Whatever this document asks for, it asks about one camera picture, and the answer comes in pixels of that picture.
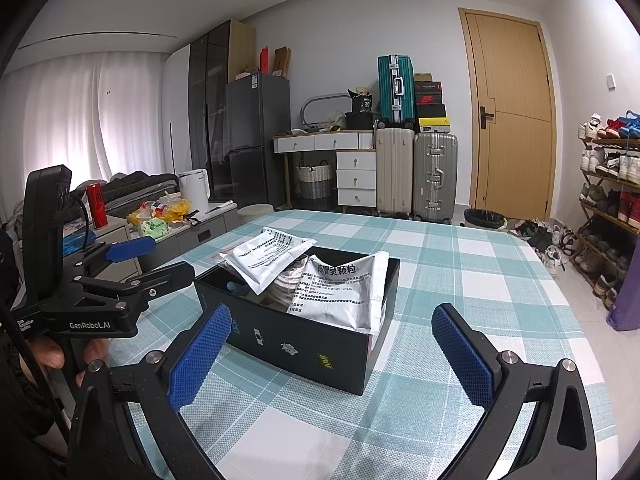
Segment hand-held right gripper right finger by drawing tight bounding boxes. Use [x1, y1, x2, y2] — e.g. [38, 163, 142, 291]
[431, 303, 599, 480]

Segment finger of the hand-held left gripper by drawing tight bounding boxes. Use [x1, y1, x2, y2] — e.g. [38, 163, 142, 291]
[62, 236, 157, 279]
[80, 260, 196, 312]

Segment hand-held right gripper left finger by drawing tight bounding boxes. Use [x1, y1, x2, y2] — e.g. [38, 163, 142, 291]
[65, 304, 234, 480]

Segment white printed packet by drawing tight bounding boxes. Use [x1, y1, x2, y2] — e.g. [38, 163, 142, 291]
[218, 226, 319, 296]
[287, 247, 390, 336]

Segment black cardboard box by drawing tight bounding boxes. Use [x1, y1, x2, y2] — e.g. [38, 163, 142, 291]
[192, 245, 402, 397]

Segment person's left hand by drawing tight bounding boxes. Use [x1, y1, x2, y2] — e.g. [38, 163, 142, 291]
[25, 332, 110, 391]

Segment blue packet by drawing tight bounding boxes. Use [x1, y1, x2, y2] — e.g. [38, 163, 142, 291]
[62, 230, 96, 256]

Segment grey low cabinet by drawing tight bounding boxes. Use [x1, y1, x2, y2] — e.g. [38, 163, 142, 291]
[65, 205, 241, 282]

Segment red can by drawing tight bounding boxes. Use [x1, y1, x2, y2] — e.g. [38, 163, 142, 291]
[86, 182, 110, 230]

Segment yellow plastic bag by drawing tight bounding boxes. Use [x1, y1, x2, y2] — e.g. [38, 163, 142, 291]
[129, 199, 193, 226]

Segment dark padded jacket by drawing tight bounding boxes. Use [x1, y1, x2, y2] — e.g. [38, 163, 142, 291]
[75, 171, 181, 216]

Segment white small appliance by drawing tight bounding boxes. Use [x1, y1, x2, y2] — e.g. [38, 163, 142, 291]
[178, 170, 211, 214]

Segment white round stool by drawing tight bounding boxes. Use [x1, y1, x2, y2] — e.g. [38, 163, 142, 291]
[237, 203, 275, 226]

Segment white curtain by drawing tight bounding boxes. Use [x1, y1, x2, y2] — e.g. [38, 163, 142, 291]
[0, 52, 174, 222]

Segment pile of sneakers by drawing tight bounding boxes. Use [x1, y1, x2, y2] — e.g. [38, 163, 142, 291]
[509, 217, 577, 277]

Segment black lined trash bin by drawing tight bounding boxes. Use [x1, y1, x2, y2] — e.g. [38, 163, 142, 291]
[464, 208, 507, 231]

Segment purple cloth bag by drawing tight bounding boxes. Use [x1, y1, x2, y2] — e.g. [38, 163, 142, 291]
[606, 279, 640, 332]

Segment woven basket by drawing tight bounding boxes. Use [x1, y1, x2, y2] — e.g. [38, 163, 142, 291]
[297, 160, 335, 200]

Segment tall wardrobe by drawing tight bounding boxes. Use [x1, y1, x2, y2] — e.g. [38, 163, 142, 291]
[162, 19, 257, 197]

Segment silver suitcase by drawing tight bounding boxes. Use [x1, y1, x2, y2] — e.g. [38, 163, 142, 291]
[413, 131, 459, 225]

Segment grey refrigerator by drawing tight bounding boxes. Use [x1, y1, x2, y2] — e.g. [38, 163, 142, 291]
[225, 72, 292, 209]

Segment beige suitcase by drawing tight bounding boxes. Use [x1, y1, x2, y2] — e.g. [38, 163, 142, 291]
[375, 127, 416, 219]

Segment wooden shoe rack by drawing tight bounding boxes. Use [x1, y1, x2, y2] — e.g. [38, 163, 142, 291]
[572, 110, 640, 312]

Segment white desk with drawers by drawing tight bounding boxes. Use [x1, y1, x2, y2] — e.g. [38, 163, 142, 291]
[272, 130, 379, 212]

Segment brown cardboard box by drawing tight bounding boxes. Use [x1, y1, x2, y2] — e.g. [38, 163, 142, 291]
[272, 47, 292, 80]

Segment rows of assorted shoes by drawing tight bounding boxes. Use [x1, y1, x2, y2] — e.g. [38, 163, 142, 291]
[574, 110, 640, 310]

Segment wooden door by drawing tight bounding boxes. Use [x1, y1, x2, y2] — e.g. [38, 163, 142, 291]
[459, 7, 556, 224]

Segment black paper bag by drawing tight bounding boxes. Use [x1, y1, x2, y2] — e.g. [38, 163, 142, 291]
[348, 87, 377, 115]

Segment teal suitcase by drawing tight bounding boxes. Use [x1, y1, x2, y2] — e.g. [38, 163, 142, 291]
[376, 55, 416, 129]

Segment black cable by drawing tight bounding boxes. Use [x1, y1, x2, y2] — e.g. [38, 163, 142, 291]
[0, 305, 71, 441]

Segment grey curved metal frame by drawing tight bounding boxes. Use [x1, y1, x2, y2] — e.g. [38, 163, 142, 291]
[301, 92, 351, 129]

